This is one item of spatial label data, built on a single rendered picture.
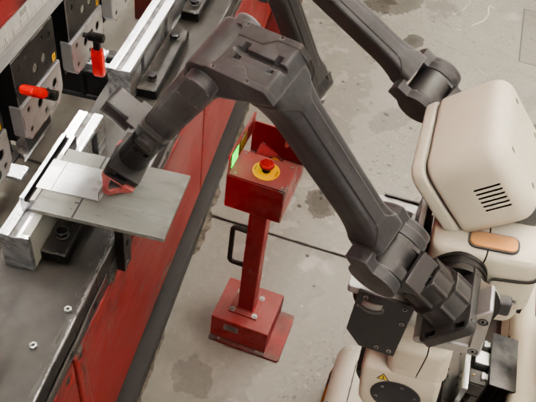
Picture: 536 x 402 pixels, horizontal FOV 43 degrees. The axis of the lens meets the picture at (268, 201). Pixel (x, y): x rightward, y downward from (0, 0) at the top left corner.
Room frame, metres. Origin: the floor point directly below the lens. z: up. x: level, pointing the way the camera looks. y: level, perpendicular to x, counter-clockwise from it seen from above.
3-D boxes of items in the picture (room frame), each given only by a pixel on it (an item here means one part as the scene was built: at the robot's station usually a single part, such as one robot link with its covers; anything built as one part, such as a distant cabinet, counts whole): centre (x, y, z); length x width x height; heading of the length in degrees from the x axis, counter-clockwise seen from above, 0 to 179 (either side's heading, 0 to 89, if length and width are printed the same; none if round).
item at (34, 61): (0.90, 0.45, 1.26); 0.15 x 0.09 x 0.17; 175
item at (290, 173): (1.32, 0.02, 0.75); 0.20 x 0.16 x 0.18; 167
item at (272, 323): (1.32, -0.01, 0.06); 0.25 x 0.20 x 0.12; 77
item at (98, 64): (1.08, 0.37, 1.20); 0.04 x 0.02 x 0.10; 85
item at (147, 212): (0.91, 0.30, 1.00); 0.26 x 0.18 x 0.01; 85
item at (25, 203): (0.96, 0.45, 0.98); 0.20 x 0.03 x 0.03; 175
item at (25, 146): (0.93, 0.45, 1.13); 0.10 x 0.02 x 0.10; 175
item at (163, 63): (1.52, 0.34, 0.89); 0.30 x 0.05 x 0.03; 175
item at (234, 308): (1.32, 0.02, 0.13); 0.10 x 0.10 x 0.01; 77
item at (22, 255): (0.98, 0.45, 0.92); 0.39 x 0.06 x 0.10; 175
